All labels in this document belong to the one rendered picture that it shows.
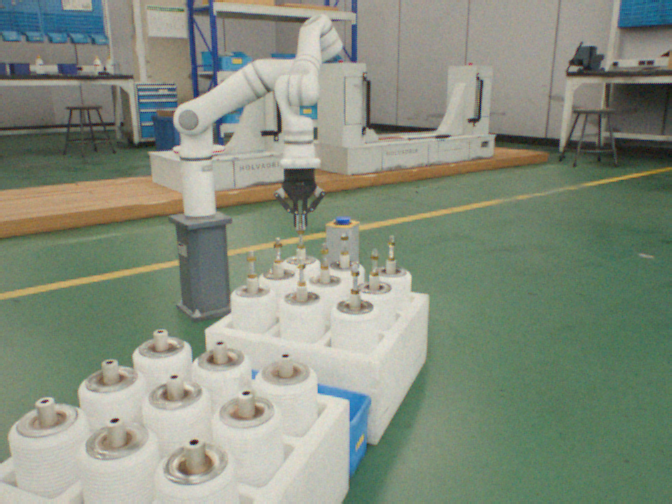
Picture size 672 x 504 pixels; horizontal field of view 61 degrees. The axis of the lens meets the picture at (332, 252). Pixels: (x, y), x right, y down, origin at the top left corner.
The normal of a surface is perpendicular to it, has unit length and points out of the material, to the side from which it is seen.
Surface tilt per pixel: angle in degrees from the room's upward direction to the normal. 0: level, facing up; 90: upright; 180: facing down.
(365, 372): 90
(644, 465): 0
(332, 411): 0
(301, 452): 0
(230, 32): 90
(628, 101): 90
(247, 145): 90
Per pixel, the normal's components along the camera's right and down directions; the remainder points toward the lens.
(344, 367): -0.40, 0.26
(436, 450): 0.00, -0.96
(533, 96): -0.81, 0.18
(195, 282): -0.15, 0.29
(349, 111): 0.59, 0.23
